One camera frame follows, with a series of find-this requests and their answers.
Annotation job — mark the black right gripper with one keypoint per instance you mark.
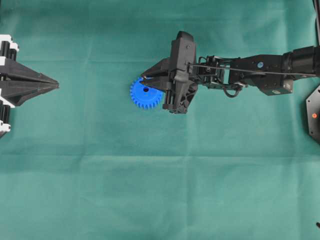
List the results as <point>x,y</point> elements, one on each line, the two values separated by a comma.
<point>178,67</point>

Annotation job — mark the green table cloth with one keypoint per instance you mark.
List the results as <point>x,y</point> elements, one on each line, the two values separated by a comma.
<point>83,162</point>

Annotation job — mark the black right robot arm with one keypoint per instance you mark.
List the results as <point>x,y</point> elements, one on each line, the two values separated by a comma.
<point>271,74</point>

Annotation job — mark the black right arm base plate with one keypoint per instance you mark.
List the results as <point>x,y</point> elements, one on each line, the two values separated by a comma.
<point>313,114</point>

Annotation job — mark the blue plastic gear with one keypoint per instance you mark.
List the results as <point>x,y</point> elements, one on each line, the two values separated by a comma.
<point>143,96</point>

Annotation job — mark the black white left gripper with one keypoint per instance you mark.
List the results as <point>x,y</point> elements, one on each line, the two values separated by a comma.
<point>24,85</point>

